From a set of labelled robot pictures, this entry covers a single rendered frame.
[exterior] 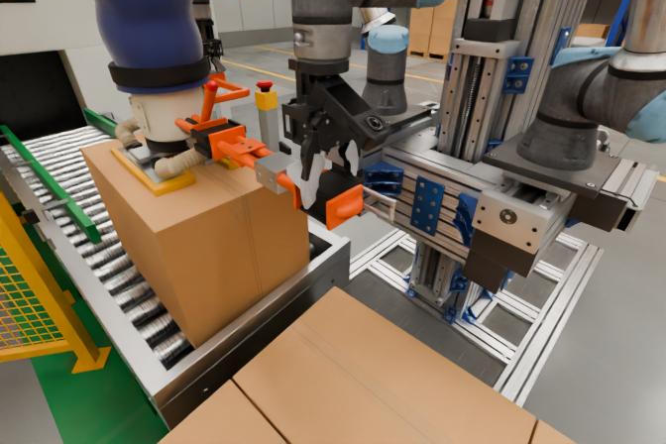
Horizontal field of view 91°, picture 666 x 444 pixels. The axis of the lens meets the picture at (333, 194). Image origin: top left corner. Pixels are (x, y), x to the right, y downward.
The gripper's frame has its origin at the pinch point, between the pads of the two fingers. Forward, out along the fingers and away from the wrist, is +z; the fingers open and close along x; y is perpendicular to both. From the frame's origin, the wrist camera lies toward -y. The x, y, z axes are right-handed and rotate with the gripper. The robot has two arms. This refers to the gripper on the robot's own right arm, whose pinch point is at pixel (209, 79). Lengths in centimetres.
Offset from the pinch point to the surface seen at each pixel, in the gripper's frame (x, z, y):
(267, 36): 581, 90, -791
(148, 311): -50, 54, 36
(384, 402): -21, 53, 103
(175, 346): -49, 54, 54
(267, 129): 19.5, 23.2, 5.1
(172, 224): -42, 13, 60
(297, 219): -10, 28, 60
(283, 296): -20, 48, 65
